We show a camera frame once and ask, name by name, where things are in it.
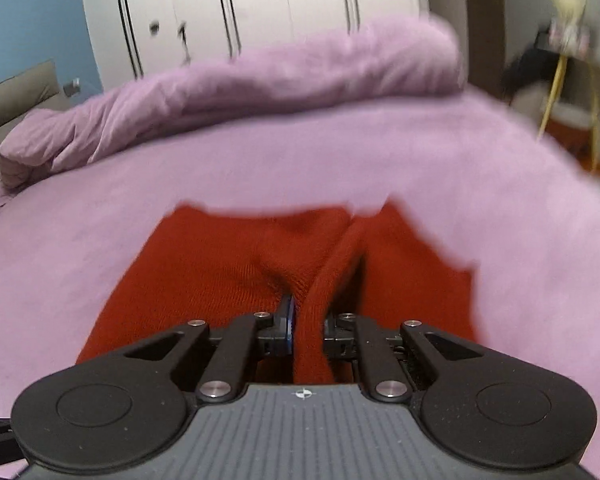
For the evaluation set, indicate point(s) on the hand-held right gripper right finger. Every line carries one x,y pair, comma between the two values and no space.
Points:
336,335

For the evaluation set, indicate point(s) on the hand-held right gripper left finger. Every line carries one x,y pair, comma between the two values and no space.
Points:
286,327

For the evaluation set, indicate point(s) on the red button-up knit sweater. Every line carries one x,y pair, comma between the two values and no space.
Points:
205,270

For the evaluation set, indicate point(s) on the dark clothes pile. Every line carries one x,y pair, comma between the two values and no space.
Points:
527,70

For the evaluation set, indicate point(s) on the purple bed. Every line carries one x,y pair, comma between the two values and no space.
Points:
80,240

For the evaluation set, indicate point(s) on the purple duvet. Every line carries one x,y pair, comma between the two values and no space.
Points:
240,95

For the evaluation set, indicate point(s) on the white wardrobe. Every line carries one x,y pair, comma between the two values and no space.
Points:
260,5

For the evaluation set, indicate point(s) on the grey padded headboard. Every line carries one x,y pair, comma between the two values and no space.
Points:
10,105

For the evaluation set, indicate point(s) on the yellow metal side table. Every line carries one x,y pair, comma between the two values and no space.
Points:
565,85

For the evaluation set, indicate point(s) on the small bottles on side table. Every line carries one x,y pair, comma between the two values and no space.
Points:
570,35

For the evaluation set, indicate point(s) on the grey wall plug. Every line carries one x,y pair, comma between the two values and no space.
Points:
72,87

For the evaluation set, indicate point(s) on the brown wooden door frame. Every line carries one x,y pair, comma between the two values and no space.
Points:
482,20

